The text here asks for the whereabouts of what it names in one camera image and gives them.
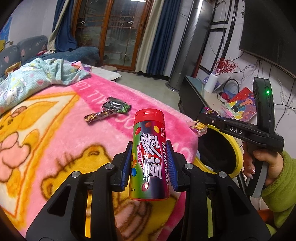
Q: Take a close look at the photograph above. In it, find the red candy bottle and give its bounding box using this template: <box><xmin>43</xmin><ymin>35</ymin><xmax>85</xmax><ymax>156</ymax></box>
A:
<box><xmin>129</xmin><ymin>108</ymin><xmax>170</xmax><ymax>201</ymax></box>

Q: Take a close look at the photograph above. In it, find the gold foil wrapper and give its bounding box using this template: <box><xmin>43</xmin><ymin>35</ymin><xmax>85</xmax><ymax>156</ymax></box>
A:
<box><xmin>187</xmin><ymin>120</ymin><xmax>208</xmax><ymax>137</ymax></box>

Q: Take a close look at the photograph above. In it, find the dark brown candy wrapper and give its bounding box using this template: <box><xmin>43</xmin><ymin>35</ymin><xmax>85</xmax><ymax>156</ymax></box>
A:
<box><xmin>84</xmin><ymin>109</ymin><xmax>113</xmax><ymax>125</ymax></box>

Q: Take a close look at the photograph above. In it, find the black green snack wrapper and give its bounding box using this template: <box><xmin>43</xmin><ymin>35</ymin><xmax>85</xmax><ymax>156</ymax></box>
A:
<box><xmin>102</xmin><ymin>96</ymin><xmax>132</xmax><ymax>113</ymax></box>

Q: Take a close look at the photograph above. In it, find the green fleece sleeve forearm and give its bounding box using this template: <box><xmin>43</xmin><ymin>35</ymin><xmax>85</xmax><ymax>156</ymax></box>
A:
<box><xmin>261</xmin><ymin>151</ymin><xmax>296</xmax><ymax>228</ymax></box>

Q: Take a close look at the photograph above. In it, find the yellow rimmed trash bin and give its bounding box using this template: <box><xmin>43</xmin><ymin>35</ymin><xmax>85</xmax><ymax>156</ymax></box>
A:
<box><xmin>193</xmin><ymin>125</ymin><xmax>243</xmax><ymax>178</ymax></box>

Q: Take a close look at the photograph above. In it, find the person's right hand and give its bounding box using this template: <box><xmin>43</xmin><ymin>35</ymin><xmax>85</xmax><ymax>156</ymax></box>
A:
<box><xmin>242</xmin><ymin>143</ymin><xmax>283</xmax><ymax>187</ymax></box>

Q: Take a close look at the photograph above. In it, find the colourful painting canvas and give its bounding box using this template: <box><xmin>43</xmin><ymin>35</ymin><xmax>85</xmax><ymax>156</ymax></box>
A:
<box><xmin>226</xmin><ymin>87</ymin><xmax>256</xmax><ymax>122</ymax></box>

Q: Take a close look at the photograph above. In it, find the pink cartoon blanket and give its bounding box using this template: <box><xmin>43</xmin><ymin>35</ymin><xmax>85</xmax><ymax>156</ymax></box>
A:
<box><xmin>1</xmin><ymin>75</ymin><xmax>198</xmax><ymax>235</ymax></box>

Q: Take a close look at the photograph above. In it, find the white paper roll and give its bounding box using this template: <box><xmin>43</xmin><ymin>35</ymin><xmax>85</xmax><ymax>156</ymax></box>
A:
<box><xmin>204</xmin><ymin>73</ymin><xmax>218</xmax><ymax>93</ymax></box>

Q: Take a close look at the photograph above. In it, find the black tv cabinet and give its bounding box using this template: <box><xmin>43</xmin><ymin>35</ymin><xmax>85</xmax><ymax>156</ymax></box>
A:
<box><xmin>179</xmin><ymin>76</ymin><xmax>240</xmax><ymax>123</ymax></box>

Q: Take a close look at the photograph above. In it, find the red berry branch decoration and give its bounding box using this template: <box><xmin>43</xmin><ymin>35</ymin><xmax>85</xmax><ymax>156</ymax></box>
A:
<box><xmin>213</xmin><ymin>58</ymin><xmax>238</xmax><ymax>76</ymax></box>

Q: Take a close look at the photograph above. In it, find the white low coffee table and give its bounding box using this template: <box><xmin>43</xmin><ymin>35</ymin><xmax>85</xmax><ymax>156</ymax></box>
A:
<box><xmin>91</xmin><ymin>66</ymin><xmax>122</xmax><ymax>81</ymax></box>

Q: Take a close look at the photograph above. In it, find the round grey stool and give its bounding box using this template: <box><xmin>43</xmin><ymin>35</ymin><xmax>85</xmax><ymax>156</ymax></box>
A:
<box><xmin>100</xmin><ymin>65</ymin><xmax>117</xmax><ymax>72</ymax></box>

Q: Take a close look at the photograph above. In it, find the black television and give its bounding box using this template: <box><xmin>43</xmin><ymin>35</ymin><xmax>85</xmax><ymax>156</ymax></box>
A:
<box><xmin>239</xmin><ymin>0</ymin><xmax>295</xmax><ymax>78</ymax></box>

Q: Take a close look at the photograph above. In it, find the silver tower air conditioner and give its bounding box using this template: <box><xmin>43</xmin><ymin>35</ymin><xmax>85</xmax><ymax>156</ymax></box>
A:
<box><xmin>166</xmin><ymin>1</ymin><xmax>213</xmax><ymax>92</ymax></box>

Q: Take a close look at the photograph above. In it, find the light blue cartoon quilt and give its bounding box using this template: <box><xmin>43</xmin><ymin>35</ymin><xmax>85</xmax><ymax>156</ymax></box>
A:
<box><xmin>1</xmin><ymin>58</ymin><xmax>91</xmax><ymax>114</ymax></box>

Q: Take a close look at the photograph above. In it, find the dark blue curtain right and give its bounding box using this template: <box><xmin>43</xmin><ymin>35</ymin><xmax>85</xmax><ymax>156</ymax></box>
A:
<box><xmin>146</xmin><ymin>0</ymin><xmax>181</xmax><ymax>76</ymax></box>

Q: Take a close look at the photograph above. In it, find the dark blue curtain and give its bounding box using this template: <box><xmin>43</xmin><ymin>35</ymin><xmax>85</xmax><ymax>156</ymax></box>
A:
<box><xmin>51</xmin><ymin>1</ymin><xmax>78</xmax><ymax>52</ymax></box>
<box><xmin>146</xmin><ymin>0</ymin><xmax>181</xmax><ymax>76</ymax></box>

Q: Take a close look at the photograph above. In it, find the wooden glass balcony door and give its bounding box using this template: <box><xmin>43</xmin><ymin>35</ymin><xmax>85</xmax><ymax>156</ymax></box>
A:
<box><xmin>72</xmin><ymin>0</ymin><xmax>153</xmax><ymax>71</ymax></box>

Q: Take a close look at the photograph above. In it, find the dark blue curtain left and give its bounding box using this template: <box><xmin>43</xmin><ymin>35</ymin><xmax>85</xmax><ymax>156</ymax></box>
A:
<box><xmin>51</xmin><ymin>1</ymin><xmax>78</xmax><ymax>52</ymax></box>

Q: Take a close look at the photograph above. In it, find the blue grey sofa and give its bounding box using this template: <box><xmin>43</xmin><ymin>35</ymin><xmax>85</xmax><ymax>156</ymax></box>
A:
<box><xmin>1</xmin><ymin>35</ymin><xmax>100</xmax><ymax>77</ymax></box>

